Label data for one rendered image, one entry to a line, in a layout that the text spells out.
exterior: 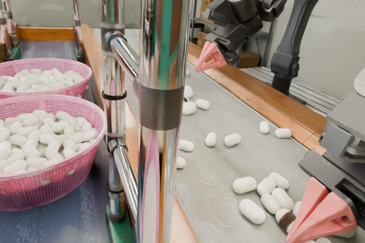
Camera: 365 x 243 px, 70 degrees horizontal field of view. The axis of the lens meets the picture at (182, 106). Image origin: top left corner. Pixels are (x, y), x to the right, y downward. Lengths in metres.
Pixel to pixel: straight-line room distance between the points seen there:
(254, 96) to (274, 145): 0.19
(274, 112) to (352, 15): 2.14
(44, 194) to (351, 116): 0.42
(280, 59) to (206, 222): 0.68
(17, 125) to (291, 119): 0.56
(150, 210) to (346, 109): 0.21
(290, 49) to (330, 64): 1.88
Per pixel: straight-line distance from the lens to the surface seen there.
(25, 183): 0.44
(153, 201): 0.16
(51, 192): 0.47
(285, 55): 0.94
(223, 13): 0.66
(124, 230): 0.39
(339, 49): 2.76
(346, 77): 2.73
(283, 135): 0.57
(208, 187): 0.41
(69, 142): 0.50
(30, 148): 0.50
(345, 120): 0.29
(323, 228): 0.37
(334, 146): 0.28
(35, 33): 1.56
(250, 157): 0.50
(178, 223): 0.33
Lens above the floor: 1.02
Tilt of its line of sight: 26 degrees down
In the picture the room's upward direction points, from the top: 5 degrees clockwise
